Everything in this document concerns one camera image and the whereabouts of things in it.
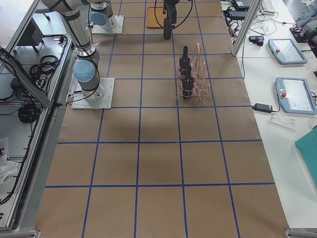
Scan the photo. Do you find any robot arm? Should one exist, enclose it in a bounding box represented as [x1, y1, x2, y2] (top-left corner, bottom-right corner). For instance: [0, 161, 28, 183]
[42, 0, 101, 99]
[88, 0, 179, 33]

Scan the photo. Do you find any teach pendant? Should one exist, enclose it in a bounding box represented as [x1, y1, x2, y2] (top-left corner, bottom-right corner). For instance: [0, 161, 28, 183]
[275, 77, 317, 115]
[267, 39, 308, 64]

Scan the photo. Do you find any copper wire bottle basket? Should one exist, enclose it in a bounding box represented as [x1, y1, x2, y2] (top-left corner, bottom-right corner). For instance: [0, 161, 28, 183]
[177, 42, 210, 101]

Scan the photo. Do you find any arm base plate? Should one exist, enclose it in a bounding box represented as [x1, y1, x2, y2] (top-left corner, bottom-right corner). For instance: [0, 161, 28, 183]
[71, 78, 115, 110]
[92, 15, 124, 35]

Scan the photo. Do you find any teach pendant near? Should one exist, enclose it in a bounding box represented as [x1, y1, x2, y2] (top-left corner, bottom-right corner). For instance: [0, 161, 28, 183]
[275, 77, 317, 115]

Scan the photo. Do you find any black power adapter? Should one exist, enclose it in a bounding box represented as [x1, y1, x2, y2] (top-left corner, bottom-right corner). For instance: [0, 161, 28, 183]
[252, 103, 273, 113]

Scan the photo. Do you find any teach pendant far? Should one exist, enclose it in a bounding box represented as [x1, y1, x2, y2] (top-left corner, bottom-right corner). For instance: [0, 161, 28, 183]
[267, 39, 308, 64]

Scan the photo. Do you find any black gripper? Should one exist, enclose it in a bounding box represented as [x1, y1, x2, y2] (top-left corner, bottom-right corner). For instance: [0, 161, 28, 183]
[163, 0, 180, 24]

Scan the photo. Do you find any wooden tray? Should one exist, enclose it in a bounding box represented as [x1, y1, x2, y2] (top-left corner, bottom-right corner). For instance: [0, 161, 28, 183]
[146, 6, 166, 29]

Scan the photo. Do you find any dark wine bottle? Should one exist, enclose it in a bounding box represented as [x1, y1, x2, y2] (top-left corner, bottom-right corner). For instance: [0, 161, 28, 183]
[179, 46, 190, 71]
[163, 16, 172, 40]
[182, 66, 194, 99]

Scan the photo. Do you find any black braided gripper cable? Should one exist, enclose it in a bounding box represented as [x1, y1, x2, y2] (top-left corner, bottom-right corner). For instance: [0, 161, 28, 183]
[153, 0, 194, 29]

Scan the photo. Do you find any aluminium frame post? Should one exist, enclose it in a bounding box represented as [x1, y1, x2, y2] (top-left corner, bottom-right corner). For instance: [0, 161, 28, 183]
[232, 0, 262, 56]

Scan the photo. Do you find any teal box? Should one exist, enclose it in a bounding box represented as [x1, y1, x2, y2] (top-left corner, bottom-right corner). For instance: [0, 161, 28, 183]
[295, 128, 317, 183]

